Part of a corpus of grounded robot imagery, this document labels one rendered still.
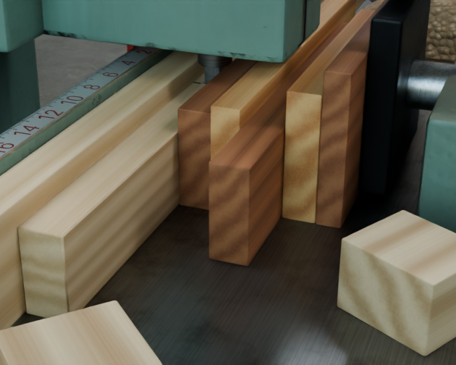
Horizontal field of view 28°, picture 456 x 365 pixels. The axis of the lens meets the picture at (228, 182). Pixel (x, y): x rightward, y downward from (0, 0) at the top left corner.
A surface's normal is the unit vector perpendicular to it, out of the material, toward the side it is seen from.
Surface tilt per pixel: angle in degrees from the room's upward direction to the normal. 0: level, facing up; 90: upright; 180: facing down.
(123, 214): 90
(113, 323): 0
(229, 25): 90
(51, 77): 0
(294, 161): 90
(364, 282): 90
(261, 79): 0
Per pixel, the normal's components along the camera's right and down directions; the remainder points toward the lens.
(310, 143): -0.35, 0.40
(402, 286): -0.76, 0.28
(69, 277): 0.94, 0.16
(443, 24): -0.22, -0.39
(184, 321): 0.00, -0.90
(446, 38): -0.32, 0.14
